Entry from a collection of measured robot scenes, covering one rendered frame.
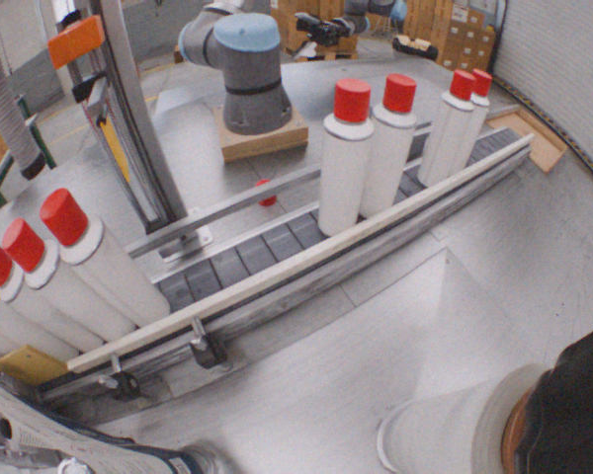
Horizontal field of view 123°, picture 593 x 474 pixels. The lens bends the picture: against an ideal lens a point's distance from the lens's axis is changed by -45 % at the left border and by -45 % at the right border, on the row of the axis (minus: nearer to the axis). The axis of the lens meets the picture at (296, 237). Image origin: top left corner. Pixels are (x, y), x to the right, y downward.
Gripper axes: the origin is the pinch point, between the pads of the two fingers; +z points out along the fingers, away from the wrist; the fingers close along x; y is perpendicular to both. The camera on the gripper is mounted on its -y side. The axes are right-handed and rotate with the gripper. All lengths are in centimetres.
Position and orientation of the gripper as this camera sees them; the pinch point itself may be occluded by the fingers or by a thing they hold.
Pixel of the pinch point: (291, 37)
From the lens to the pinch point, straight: 87.6
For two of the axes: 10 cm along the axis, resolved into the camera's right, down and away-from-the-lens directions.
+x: -0.6, 4.8, 8.7
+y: 7.3, 6.2, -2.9
